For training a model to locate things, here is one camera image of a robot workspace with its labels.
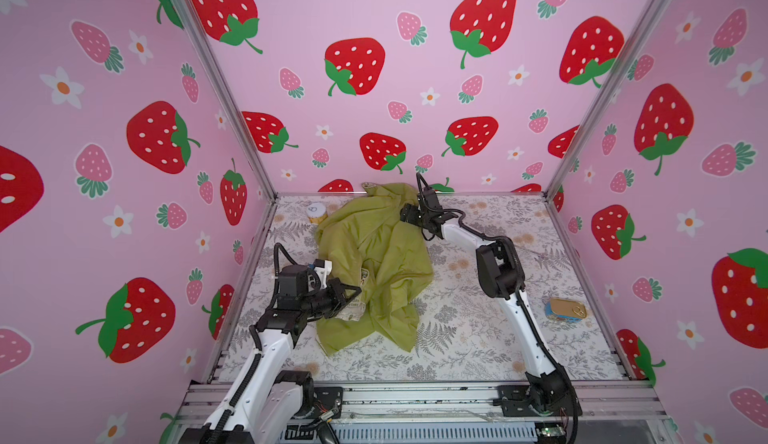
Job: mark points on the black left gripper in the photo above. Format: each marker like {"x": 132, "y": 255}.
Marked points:
{"x": 334, "y": 291}

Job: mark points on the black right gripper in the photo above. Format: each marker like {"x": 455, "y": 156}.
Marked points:
{"x": 413, "y": 212}

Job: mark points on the green zip-up jacket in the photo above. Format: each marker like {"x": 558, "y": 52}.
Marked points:
{"x": 368, "y": 244}

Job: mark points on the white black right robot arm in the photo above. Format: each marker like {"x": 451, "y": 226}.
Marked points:
{"x": 501, "y": 277}

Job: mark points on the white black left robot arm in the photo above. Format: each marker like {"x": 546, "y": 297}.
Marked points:
{"x": 264, "y": 360}

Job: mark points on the small white yellow cup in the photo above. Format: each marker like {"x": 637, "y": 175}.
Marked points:
{"x": 316, "y": 212}

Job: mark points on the brown blue cardboard piece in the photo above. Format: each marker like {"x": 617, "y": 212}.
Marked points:
{"x": 565, "y": 310}

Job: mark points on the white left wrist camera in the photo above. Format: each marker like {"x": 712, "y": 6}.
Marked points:
{"x": 319, "y": 273}

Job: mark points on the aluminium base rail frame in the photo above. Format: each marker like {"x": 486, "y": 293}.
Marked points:
{"x": 461, "y": 412}

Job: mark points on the aluminium corner post right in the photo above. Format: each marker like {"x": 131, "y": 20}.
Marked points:
{"x": 642, "y": 31}

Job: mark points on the aluminium corner post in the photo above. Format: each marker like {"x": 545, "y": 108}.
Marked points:
{"x": 642, "y": 31}
{"x": 200, "y": 42}

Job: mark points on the aluminium corner post left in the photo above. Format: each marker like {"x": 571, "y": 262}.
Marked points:
{"x": 200, "y": 42}

